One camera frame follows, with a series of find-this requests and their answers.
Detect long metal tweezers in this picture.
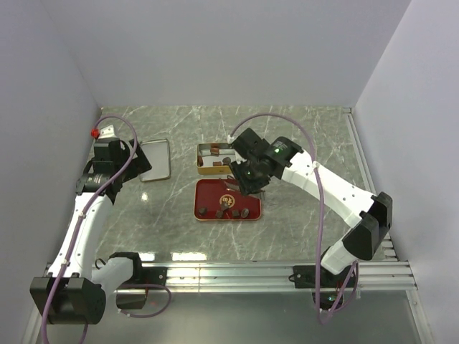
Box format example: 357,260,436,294
223,180,265,200

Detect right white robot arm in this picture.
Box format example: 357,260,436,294
228,128,393,286

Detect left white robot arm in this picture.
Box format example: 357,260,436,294
30,125,151,325

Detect silver tin lid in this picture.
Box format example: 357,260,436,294
139,139,171,182

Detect gold tin box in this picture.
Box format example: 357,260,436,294
196,143,237,176

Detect red gold-rimmed tray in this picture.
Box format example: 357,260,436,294
194,178,262,221

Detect red emergency knob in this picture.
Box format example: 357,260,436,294
90,128,100,139

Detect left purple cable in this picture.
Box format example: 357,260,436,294
39,115,173,344

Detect purple cable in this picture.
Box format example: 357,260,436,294
229,113,359,325
39,115,173,344

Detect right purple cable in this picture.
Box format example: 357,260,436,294
229,113,359,325

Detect side aluminium rail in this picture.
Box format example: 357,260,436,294
343,107,399,262

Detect aluminium mounting rail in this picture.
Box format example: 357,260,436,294
42,260,419,294

